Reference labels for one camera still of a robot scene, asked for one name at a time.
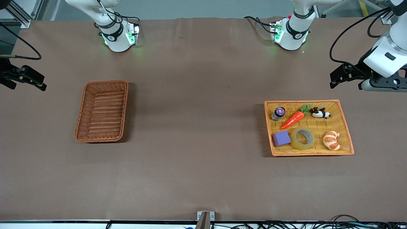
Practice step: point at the black white panda toy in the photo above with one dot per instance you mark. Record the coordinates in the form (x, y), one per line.
(319, 113)

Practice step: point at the orange toy carrot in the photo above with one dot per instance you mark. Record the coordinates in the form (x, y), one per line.
(294, 119)

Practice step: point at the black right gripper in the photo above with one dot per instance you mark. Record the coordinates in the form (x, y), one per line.
(4, 72)

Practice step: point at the aluminium frame profile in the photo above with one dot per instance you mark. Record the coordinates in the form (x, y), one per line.
(383, 16)
(20, 14)

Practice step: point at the brown deep wicker basket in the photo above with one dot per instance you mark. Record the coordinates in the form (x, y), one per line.
(103, 111)

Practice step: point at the table cover sheet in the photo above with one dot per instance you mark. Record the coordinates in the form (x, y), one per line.
(203, 95)

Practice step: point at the orange flat wicker basket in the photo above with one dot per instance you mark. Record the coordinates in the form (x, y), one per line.
(318, 125)

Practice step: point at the purple foam block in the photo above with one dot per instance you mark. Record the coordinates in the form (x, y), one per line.
(281, 138)

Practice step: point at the small bottle blue lid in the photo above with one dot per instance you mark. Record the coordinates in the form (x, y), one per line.
(279, 113)

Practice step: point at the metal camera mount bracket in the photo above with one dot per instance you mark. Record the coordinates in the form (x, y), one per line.
(205, 218)

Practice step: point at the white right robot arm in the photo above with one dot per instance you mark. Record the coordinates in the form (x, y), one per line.
(116, 38)

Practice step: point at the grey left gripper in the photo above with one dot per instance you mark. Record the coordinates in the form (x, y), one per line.
(358, 70)

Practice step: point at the clear yellowish tape roll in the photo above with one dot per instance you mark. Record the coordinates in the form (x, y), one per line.
(294, 142)

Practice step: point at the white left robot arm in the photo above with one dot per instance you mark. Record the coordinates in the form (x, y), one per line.
(389, 54)

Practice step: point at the toy croissant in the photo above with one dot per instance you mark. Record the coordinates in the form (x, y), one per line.
(331, 141)

